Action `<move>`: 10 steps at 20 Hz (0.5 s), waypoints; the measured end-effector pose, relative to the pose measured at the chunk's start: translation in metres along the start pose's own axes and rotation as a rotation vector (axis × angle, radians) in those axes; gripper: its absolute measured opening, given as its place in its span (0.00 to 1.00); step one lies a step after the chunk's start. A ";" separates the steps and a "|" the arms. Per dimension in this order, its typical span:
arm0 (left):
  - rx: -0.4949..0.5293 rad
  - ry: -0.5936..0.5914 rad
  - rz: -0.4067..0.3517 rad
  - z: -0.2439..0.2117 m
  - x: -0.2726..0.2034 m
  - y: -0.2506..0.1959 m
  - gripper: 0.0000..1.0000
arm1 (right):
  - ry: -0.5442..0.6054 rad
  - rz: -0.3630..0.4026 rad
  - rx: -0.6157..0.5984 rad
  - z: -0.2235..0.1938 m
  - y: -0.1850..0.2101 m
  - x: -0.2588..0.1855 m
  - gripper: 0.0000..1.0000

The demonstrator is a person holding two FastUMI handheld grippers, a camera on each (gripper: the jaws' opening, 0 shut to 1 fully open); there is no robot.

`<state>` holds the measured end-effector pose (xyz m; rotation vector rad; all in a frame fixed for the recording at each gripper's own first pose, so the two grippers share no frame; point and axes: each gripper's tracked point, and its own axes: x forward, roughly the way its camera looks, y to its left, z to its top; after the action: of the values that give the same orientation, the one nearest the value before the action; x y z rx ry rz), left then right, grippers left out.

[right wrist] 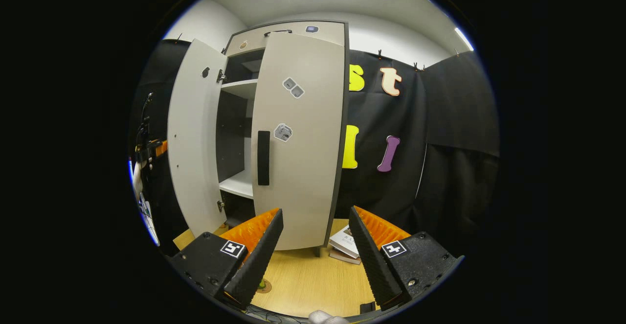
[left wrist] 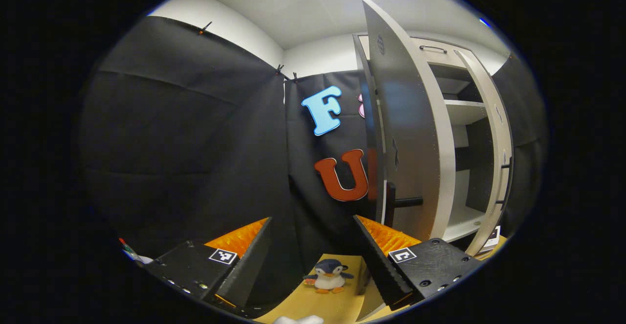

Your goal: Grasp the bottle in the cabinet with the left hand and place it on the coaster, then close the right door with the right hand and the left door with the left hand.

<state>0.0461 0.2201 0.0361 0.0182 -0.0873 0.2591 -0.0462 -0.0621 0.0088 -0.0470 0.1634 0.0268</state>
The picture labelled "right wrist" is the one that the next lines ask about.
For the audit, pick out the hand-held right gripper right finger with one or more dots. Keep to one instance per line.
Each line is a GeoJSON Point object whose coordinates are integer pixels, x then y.
{"type": "Point", "coordinates": [374, 265]}

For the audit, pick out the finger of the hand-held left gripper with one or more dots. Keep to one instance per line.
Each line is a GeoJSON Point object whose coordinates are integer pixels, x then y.
{"type": "Point", "coordinates": [162, 148]}

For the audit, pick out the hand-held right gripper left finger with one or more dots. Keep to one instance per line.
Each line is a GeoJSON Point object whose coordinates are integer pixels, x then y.
{"type": "Point", "coordinates": [257, 267]}

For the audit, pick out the round wooden coaster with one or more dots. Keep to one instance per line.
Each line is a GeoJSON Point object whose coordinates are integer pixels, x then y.
{"type": "Point", "coordinates": [267, 289]}

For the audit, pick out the grey cabinet door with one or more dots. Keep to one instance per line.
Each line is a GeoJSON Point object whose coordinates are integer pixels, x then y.
{"type": "Point", "coordinates": [308, 177]}
{"type": "Point", "coordinates": [193, 143]}

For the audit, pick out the grey cabinet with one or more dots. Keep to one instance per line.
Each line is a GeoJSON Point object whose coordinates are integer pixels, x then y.
{"type": "Point", "coordinates": [239, 184]}

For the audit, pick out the grey cabinet drawer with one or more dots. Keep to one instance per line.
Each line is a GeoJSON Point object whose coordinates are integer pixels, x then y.
{"type": "Point", "coordinates": [323, 33]}

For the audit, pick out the brown book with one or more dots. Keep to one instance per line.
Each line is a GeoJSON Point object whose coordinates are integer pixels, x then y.
{"type": "Point", "coordinates": [342, 258]}

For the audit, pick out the white cover book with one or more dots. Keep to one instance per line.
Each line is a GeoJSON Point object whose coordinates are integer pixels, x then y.
{"type": "Point", "coordinates": [345, 241]}

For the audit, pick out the small black block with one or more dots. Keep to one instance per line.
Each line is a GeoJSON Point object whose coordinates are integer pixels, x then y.
{"type": "Point", "coordinates": [368, 308]}

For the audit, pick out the blue white board edge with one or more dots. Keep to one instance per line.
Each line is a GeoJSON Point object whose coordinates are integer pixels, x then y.
{"type": "Point", "coordinates": [149, 216]}

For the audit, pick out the black backdrop cloth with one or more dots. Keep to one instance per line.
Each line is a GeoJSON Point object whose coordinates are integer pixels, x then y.
{"type": "Point", "coordinates": [459, 108]}
{"type": "Point", "coordinates": [156, 69]}
{"type": "Point", "coordinates": [371, 113]}

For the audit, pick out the small ceiling light panel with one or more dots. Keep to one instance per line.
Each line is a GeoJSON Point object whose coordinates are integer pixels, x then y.
{"type": "Point", "coordinates": [463, 39]}

